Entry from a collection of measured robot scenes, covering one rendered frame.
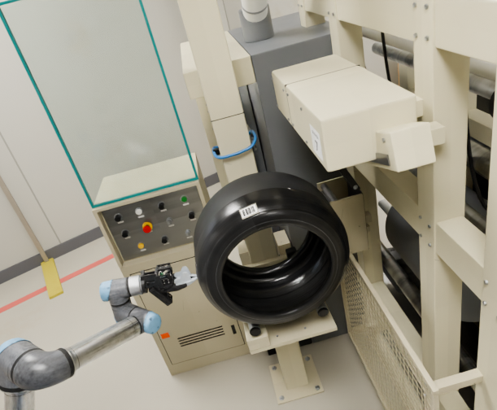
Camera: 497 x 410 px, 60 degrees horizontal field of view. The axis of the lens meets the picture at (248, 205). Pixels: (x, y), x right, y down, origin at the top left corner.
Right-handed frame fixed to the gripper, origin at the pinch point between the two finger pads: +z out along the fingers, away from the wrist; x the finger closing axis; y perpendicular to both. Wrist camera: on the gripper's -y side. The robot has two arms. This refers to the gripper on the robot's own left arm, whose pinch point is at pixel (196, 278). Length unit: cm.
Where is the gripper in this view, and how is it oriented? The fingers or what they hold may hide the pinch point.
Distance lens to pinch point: 167.3
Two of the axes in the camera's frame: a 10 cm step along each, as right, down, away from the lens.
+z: 9.8, -1.7, 0.8
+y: -1.1, -8.6, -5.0
